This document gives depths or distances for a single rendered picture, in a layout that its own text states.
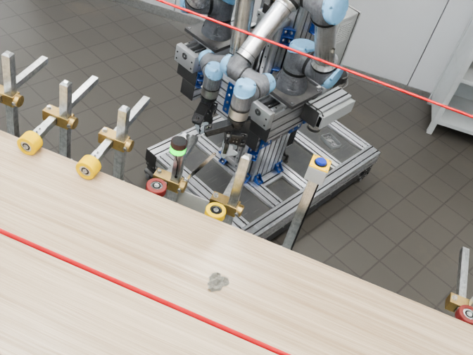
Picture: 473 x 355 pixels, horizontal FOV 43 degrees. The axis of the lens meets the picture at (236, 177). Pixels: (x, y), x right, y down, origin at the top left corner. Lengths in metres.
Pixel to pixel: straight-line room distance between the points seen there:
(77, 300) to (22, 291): 0.17
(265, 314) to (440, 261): 1.97
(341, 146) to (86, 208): 2.12
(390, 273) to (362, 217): 0.43
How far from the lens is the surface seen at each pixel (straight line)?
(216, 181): 3.39
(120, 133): 2.37
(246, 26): 2.58
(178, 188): 2.40
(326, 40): 2.41
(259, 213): 3.29
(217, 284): 2.06
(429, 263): 3.78
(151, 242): 2.14
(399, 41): 4.88
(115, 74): 4.42
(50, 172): 2.35
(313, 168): 2.10
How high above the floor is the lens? 2.55
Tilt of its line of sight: 43 degrees down
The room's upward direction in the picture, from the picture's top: 16 degrees clockwise
